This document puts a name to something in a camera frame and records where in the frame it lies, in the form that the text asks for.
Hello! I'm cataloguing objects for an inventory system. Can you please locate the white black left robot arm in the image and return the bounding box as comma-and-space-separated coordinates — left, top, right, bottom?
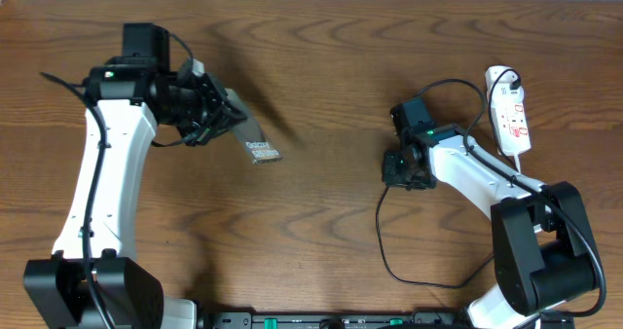
23, 22, 246, 328

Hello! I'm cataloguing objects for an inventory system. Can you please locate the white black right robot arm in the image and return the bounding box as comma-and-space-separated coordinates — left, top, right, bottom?
382, 97, 606, 328

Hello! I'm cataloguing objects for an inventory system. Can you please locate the gold Galaxy smartphone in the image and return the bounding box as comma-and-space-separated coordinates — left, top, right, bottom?
226, 89, 282, 165

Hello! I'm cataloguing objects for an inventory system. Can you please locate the black charger cable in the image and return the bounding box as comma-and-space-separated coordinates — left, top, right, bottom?
374, 66, 523, 290

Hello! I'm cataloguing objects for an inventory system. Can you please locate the white power strip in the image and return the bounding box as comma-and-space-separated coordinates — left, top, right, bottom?
485, 65, 531, 157

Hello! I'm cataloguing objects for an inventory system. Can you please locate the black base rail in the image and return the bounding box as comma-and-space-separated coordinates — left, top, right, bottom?
199, 311, 575, 329

